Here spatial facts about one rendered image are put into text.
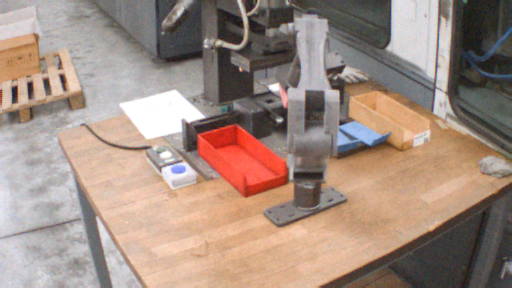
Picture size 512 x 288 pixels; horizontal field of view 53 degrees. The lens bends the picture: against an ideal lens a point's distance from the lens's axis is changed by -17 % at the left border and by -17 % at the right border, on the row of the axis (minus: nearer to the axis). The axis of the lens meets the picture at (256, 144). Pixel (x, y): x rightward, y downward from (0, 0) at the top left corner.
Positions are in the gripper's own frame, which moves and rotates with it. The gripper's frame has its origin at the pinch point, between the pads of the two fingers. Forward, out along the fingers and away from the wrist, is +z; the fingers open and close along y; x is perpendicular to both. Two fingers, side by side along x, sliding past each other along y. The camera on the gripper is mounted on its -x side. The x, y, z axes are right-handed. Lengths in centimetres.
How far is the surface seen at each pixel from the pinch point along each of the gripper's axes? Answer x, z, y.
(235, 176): 13.4, 14.9, -6.0
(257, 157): 1.9, 21.8, 0.3
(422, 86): -72, 26, 8
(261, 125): -6.0, 24.9, 10.7
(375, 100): -46, 24, 7
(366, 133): -30.3, 18.2, -5.2
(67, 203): 34, 176, 85
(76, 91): -9, 226, 197
